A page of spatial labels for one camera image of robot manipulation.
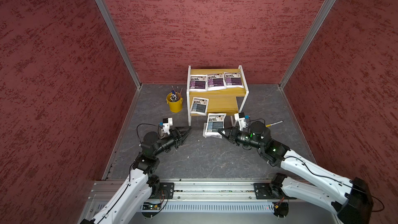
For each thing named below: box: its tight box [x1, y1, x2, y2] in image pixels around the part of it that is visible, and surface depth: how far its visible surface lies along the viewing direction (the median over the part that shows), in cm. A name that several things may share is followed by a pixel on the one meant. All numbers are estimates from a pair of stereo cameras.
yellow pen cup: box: [166, 91, 183, 114], surface depth 102 cm
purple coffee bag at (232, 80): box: [223, 72, 245, 89], surface depth 77 cm
